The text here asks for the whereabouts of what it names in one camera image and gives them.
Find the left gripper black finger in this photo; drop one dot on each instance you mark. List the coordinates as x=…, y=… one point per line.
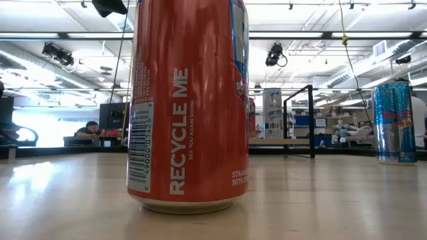
x=111, y=6

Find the white Celsius Arctic Vibe can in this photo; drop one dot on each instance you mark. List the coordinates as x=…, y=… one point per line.
x=273, y=126

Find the blue silver Red Bull can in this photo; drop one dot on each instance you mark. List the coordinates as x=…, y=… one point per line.
x=393, y=133

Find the black ceiling spotlights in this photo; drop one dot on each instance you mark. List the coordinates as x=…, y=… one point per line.
x=58, y=55

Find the black monitor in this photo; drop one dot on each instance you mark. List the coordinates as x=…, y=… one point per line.
x=111, y=115

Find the black overhead light bar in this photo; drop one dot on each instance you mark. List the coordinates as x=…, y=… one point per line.
x=328, y=34

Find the blue storage bin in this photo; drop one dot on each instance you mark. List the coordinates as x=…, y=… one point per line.
x=302, y=120

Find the black ceiling fixture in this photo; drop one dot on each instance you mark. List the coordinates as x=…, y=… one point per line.
x=403, y=60

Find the black hanging camera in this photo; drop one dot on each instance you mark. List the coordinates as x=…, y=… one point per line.
x=275, y=55

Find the black aluminium table frame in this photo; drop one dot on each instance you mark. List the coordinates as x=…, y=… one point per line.
x=333, y=152

